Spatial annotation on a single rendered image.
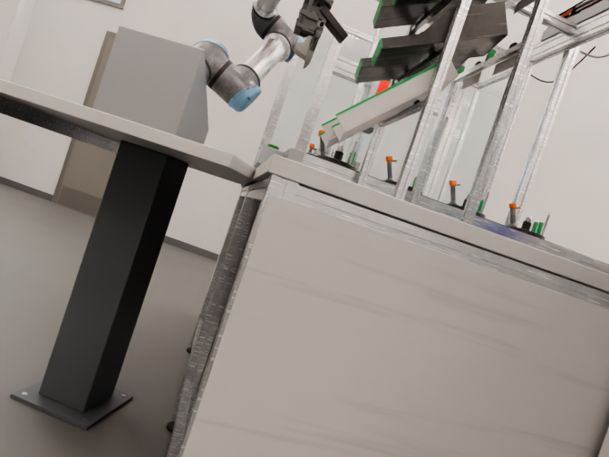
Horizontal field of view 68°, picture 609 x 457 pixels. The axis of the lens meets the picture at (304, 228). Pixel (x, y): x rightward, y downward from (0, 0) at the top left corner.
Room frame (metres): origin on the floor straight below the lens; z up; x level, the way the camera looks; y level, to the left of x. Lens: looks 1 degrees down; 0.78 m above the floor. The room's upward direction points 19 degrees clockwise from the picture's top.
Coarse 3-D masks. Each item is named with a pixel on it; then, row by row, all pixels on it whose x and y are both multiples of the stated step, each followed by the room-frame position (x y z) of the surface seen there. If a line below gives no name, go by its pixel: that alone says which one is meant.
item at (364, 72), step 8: (360, 64) 1.15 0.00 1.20; (368, 64) 1.14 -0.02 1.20; (416, 64) 1.17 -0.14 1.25; (432, 64) 1.18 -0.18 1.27; (456, 64) 1.20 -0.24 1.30; (360, 72) 1.17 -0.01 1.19; (368, 72) 1.18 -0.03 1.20; (376, 72) 1.19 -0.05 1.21; (384, 72) 1.20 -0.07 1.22; (392, 72) 1.20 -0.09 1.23; (400, 72) 1.21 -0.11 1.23; (360, 80) 1.24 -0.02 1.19; (368, 80) 1.25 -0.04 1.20; (376, 80) 1.26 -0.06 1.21
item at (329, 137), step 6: (330, 120) 1.14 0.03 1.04; (336, 120) 1.14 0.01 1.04; (324, 126) 1.14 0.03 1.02; (330, 126) 1.14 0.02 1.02; (324, 132) 1.26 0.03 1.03; (330, 132) 1.14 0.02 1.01; (324, 138) 1.26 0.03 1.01; (330, 138) 1.14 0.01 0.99; (336, 138) 1.16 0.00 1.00; (324, 144) 1.26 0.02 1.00; (330, 144) 1.22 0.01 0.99
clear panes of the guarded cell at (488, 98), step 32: (320, 64) 2.78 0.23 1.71; (288, 96) 2.76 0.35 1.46; (352, 96) 2.83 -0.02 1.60; (480, 96) 2.90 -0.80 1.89; (288, 128) 2.77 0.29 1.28; (320, 128) 2.81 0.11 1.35; (480, 128) 2.77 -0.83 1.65; (384, 160) 2.89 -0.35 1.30; (448, 160) 2.97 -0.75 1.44; (448, 192) 2.90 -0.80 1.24
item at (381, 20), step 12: (384, 0) 1.14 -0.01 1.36; (456, 0) 1.15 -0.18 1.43; (480, 0) 1.17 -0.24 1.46; (384, 12) 1.17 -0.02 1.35; (396, 12) 1.18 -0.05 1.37; (408, 12) 1.19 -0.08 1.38; (420, 12) 1.20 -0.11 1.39; (444, 12) 1.21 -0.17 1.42; (384, 24) 1.25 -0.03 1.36; (396, 24) 1.26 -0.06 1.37; (408, 24) 1.27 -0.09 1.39
